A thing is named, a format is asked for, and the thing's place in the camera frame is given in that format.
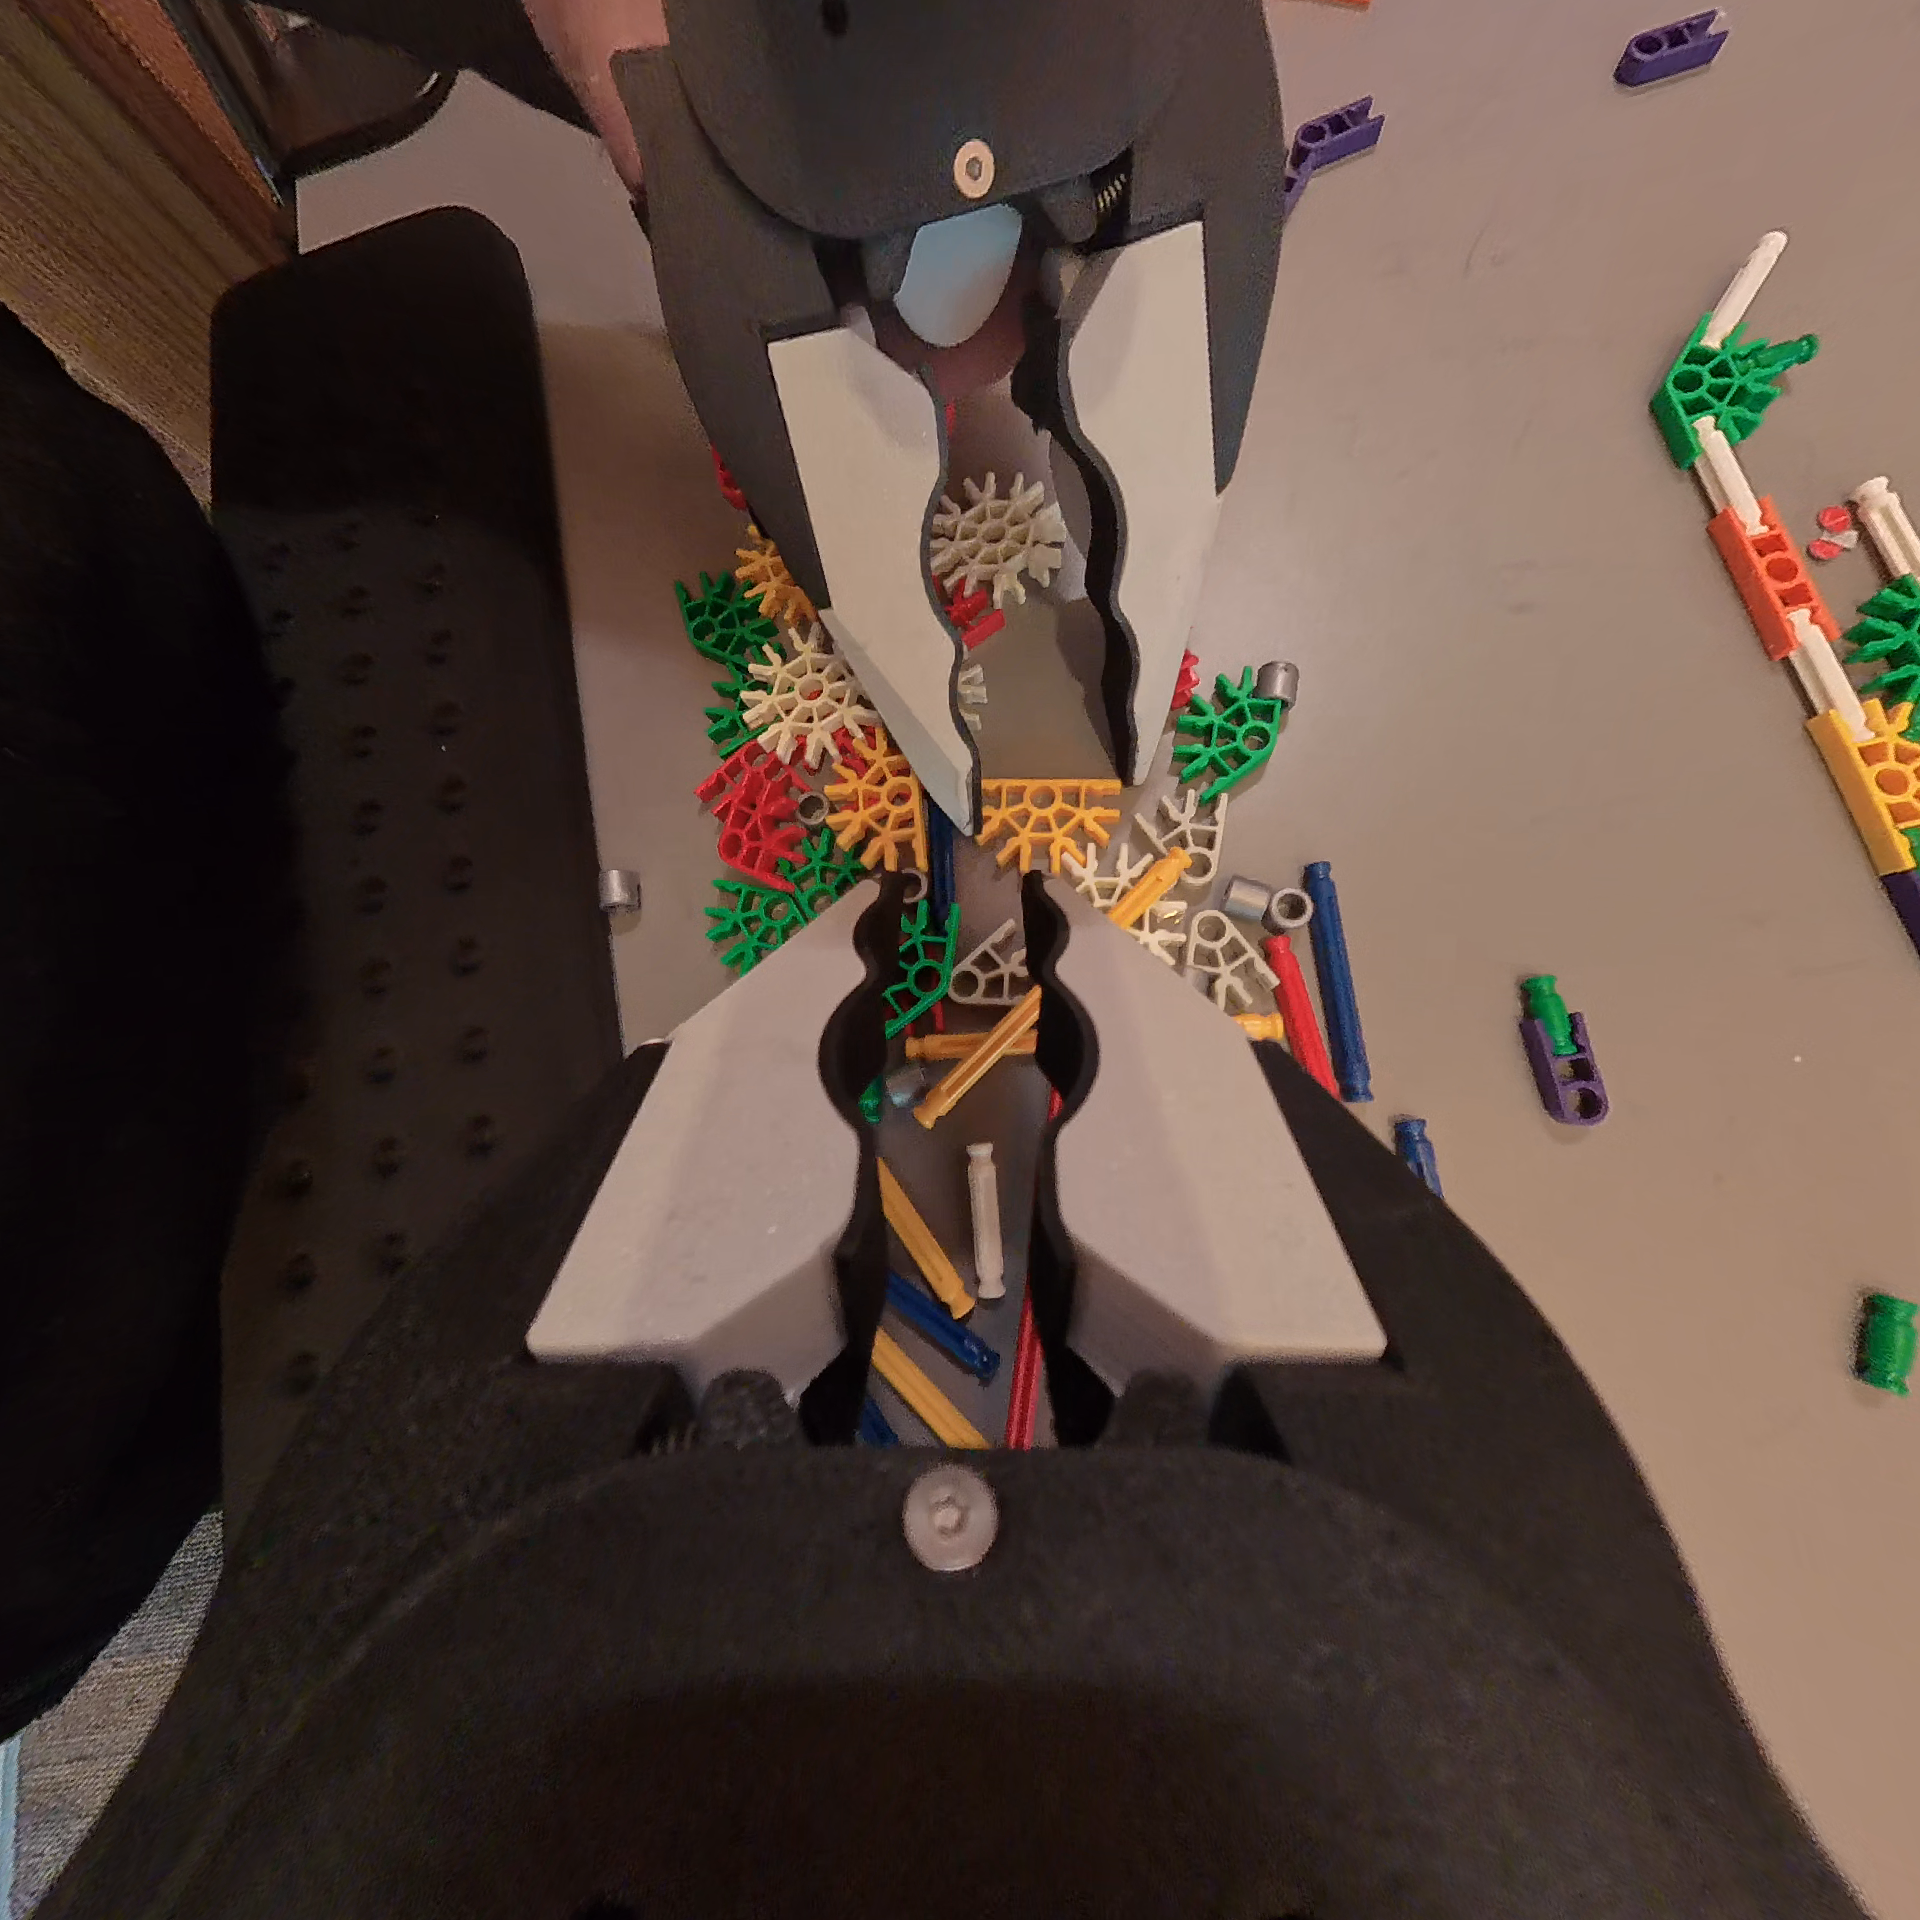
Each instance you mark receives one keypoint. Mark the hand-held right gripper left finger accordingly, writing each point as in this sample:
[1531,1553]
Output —
[690,1200]

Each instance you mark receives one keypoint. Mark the person's left hand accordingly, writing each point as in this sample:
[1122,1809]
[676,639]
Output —
[600,37]

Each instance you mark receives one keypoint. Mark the assembled multicolour toy model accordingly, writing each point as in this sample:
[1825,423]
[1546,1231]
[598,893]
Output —
[1724,376]

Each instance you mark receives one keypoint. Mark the purple clip connector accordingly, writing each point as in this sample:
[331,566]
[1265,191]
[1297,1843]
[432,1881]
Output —
[1665,45]
[1328,136]
[1568,1079]

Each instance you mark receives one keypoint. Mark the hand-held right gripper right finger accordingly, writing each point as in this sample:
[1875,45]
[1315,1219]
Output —
[1214,1200]

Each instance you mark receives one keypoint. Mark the black perforated office chair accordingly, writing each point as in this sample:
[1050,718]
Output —
[404,674]

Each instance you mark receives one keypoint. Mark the pile of colourful toy pieces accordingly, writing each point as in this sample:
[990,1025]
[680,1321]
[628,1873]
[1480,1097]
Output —
[809,697]

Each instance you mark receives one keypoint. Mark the short green rod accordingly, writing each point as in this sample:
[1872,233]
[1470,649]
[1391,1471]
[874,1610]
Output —
[1881,1342]
[1547,1009]

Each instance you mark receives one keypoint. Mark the brown wooden furniture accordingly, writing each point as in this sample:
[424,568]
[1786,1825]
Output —
[164,90]

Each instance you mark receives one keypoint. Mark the dark blue rod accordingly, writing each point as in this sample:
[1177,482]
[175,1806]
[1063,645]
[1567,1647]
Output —
[1418,1147]

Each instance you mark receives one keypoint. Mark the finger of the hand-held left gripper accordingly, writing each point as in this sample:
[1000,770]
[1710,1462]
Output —
[1171,451]
[856,494]

